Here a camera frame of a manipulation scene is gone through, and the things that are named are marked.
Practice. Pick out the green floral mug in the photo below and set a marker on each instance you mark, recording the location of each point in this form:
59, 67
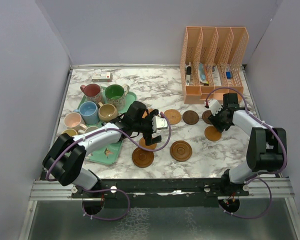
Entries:
116, 94

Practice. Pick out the small white red box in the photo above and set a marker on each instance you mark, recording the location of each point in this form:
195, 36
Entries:
102, 77

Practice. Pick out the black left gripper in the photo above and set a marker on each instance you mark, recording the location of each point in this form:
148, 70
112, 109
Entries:
149, 140

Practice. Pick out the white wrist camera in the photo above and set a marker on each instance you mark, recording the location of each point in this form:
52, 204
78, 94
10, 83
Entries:
159, 123
214, 106

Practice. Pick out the light brown wooden coaster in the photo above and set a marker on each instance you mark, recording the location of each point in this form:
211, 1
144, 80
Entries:
212, 134

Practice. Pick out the tan mug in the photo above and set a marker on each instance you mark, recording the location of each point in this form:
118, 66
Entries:
107, 112

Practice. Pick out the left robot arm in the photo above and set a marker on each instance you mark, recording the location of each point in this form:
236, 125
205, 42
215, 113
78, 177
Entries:
64, 161

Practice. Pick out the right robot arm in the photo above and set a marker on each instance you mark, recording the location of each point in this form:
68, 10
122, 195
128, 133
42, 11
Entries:
267, 146

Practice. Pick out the black grey marker pen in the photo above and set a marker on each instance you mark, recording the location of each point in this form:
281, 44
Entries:
188, 71

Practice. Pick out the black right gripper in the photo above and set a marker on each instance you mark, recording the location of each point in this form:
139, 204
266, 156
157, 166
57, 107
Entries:
214, 120

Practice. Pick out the white blue packet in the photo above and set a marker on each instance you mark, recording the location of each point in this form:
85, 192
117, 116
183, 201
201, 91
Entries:
202, 75

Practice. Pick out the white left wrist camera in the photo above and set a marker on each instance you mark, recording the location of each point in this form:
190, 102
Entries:
159, 123

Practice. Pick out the grey mug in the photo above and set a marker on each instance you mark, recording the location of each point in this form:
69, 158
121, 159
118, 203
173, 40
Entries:
91, 129

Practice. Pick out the dark walnut coaster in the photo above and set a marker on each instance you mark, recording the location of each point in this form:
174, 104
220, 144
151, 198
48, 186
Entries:
190, 117
205, 116

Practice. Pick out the white printed packet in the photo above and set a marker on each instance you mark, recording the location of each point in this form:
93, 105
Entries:
216, 76

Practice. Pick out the red floral mug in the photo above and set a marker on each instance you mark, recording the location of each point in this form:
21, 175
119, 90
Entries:
92, 92

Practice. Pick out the peach plastic file organizer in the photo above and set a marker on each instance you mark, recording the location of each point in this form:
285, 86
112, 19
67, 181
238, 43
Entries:
223, 47

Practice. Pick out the pink mug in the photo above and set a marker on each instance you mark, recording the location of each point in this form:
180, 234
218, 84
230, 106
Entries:
74, 121

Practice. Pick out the brown ringed wooden coaster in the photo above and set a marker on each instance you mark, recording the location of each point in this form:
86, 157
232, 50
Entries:
142, 158

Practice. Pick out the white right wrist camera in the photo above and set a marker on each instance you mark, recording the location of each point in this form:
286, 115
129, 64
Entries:
214, 106

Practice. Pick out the green serving tray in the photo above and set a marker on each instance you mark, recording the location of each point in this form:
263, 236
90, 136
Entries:
109, 154

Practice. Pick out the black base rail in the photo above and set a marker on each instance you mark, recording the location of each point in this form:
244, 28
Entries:
162, 192

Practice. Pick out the yellow mug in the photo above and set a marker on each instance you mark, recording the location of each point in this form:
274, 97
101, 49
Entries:
71, 132

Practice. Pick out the blue mug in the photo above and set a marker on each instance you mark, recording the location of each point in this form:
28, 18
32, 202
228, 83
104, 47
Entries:
89, 112

